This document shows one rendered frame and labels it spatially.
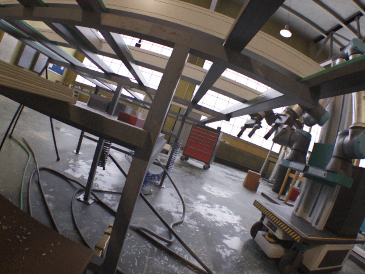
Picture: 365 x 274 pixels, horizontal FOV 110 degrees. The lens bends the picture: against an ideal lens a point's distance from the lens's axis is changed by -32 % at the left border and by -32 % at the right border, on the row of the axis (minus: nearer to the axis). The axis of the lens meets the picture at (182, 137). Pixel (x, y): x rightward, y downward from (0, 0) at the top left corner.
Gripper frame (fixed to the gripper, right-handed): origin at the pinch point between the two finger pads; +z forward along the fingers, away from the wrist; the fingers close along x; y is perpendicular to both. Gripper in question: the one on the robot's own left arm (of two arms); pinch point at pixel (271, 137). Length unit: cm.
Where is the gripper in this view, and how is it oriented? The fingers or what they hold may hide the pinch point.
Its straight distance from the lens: 101.4
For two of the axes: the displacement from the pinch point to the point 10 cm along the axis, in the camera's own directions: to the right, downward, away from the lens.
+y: -7.3, -6.8, 0.0
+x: -1.0, 1.0, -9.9
